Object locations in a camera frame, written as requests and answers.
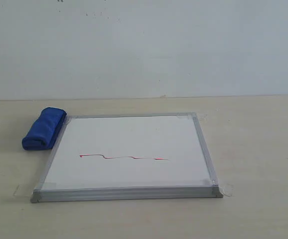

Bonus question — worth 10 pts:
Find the blue microfibre cloth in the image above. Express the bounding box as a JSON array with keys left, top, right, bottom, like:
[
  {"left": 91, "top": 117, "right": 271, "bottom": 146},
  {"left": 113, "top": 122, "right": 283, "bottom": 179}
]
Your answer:
[{"left": 22, "top": 107, "right": 67, "bottom": 151}]

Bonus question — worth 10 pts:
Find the clear tape front right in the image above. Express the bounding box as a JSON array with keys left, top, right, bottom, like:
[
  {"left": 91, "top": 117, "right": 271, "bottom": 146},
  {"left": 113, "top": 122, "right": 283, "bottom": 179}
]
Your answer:
[{"left": 203, "top": 179, "right": 234, "bottom": 198}]

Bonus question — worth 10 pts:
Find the white board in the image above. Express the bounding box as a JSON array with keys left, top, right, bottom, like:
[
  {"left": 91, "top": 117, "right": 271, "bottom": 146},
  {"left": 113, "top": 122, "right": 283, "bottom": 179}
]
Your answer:
[{"left": 30, "top": 113, "right": 218, "bottom": 203}]

